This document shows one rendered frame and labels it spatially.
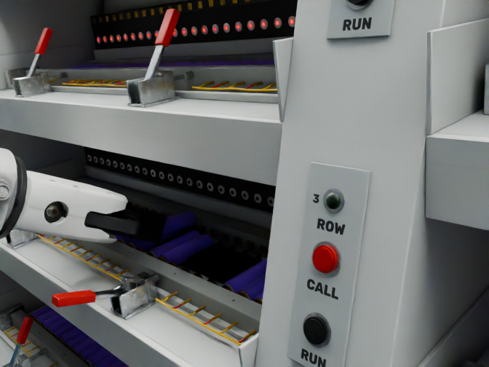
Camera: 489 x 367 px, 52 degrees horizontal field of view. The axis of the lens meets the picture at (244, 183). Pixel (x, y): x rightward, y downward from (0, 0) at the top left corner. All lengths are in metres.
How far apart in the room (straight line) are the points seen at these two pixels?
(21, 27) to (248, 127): 0.59
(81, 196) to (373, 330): 0.29
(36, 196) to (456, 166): 0.33
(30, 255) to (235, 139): 0.39
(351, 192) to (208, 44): 0.40
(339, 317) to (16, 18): 0.71
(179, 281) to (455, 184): 0.29
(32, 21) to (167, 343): 0.59
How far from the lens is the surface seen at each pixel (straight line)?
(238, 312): 0.42
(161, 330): 0.46
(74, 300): 0.46
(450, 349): 0.35
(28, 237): 0.72
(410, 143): 0.27
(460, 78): 0.29
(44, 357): 0.82
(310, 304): 0.31
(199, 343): 0.43
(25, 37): 0.88
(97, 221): 0.48
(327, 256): 0.29
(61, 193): 0.46
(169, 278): 0.49
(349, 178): 0.28
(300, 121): 0.31
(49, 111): 0.60
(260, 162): 0.34
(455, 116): 0.29
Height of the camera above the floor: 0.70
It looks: 6 degrees down
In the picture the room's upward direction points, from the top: 6 degrees clockwise
